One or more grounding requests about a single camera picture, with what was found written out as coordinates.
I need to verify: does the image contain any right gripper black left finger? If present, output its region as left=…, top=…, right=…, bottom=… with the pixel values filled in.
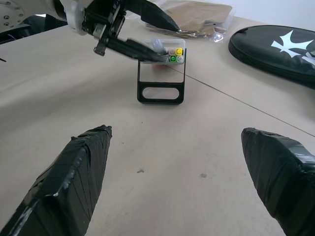
left=0, top=124, right=113, bottom=236

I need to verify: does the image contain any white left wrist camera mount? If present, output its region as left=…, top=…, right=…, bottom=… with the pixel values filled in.
left=63, top=0, right=87, bottom=35

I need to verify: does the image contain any black racket case white logo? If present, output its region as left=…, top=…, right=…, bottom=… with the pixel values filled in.
left=228, top=24, right=315, bottom=90

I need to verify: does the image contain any dark robot body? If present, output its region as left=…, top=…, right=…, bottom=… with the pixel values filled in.
left=0, top=14, right=69, bottom=45

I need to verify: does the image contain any clear pen holder black frame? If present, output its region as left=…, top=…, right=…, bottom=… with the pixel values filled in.
left=136, top=38, right=186, bottom=106

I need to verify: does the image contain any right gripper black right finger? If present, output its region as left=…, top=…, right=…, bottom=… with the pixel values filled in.
left=241, top=127, right=315, bottom=236

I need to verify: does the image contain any clear bag with brown cards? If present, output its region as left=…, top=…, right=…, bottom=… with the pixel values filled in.
left=144, top=0, right=237, bottom=43

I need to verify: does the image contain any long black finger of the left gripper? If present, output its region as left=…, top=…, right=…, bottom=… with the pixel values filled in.
left=118, top=0, right=182, bottom=32
left=107, top=37, right=168, bottom=62

